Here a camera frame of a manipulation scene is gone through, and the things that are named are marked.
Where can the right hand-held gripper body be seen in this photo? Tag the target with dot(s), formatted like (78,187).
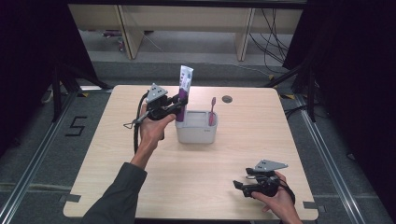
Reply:
(266,185)

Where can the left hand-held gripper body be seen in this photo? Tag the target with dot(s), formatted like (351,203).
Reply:
(157,107)

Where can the white and purple toothpaste tube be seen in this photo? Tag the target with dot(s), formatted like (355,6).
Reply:
(186,81)

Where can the grey plastic holder box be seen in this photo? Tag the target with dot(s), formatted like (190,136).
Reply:
(196,133)

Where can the pink toothbrush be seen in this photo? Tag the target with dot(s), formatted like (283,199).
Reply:
(212,112)

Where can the person's right hand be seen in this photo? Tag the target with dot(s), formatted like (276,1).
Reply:
(281,202)

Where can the person's left hand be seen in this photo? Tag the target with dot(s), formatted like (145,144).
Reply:
(152,132)

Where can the grey tape strip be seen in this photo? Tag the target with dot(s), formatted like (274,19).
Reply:
(313,206)
(71,198)

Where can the light wooden desk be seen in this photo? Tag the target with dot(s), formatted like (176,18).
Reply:
(186,18)

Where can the black metal stand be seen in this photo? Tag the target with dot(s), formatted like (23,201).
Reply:
(57,93)
(311,93)

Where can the black curtain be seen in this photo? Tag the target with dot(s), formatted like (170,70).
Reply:
(358,77)
(31,62)

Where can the aluminium floor rail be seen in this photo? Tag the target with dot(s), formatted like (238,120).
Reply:
(330,161)
(34,161)

